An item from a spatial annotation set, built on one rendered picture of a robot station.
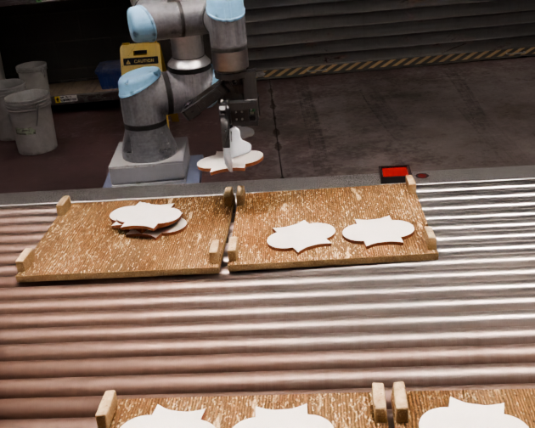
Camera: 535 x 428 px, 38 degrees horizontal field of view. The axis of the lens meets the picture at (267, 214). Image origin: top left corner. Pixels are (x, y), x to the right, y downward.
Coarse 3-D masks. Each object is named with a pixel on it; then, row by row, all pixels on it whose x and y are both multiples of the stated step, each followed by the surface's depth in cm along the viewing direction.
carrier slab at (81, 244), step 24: (72, 216) 178; (96, 216) 177; (192, 216) 173; (216, 216) 172; (48, 240) 167; (72, 240) 166; (96, 240) 165; (120, 240) 164; (144, 240) 163; (168, 240) 162; (192, 240) 161; (48, 264) 157; (72, 264) 156; (96, 264) 155; (120, 264) 154; (144, 264) 153; (168, 264) 153; (192, 264) 152; (216, 264) 151
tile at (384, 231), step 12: (348, 228) 159; (360, 228) 158; (372, 228) 158; (384, 228) 157; (396, 228) 157; (408, 228) 156; (348, 240) 155; (360, 240) 153; (372, 240) 153; (384, 240) 153; (396, 240) 152
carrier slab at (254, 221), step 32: (288, 192) 180; (320, 192) 179; (352, 192) 177; (384, 192) 176; (256, 224) 166; (288, 224) 165; (352, 224) 162; (416, 224) 160; (256, 256) 152; (288, 256) 151; (320, 256) 150; (352, 256) 149; (384, 256) 149; (416, 256) 149
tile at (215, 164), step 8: (256, 152) 169; (200, 160) 170; (208, 160) 169; (216, 160) 169; (232, 160) 167; (240, 160) 166; (248, 160) 165; (256, 160) 165; (200, 168) 167; (208, 168) 165; (216, 168) 164; (224, 168) 164; (240, 168) 163
